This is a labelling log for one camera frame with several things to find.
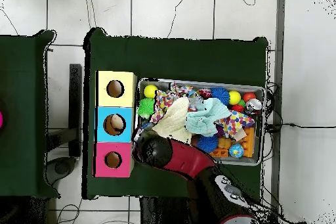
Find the polka dot cloth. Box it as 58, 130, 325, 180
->
214, 110, 256, 141
149, 81, 195, 125

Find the wooden box with three holes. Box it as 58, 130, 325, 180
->
93, 70, 138, 178

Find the cream waffle cloth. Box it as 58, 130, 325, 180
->
151, 97, 194, 145

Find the green spiky ball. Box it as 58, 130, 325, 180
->
136, 98, 156, 119

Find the yellow ball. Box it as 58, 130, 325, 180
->
143, 84, 159, 99
228, 90, 242, 106

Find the mint waffle cloth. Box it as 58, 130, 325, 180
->
185, 97, 232, 137

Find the blue spiky ball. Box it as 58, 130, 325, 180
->
210, 87, 231, 105

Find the dark green table cloth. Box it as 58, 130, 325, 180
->
0, 30, 62, 199
82, 27, 270, 205

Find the blue globe ball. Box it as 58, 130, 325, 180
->
228, 143, 245, 158

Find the orange ball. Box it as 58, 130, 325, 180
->
242, 91, 257, 103

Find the silver can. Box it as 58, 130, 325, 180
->
245, 98, 263, 116

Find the grey rounded base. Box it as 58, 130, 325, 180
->
45, 156, 79, 185

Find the wire mesh bin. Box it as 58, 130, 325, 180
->
133, 78, 266, 166

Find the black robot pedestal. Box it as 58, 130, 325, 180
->
139, 196, 219, 224

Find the black power cable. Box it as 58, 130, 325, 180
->
264, 122, 336, 133

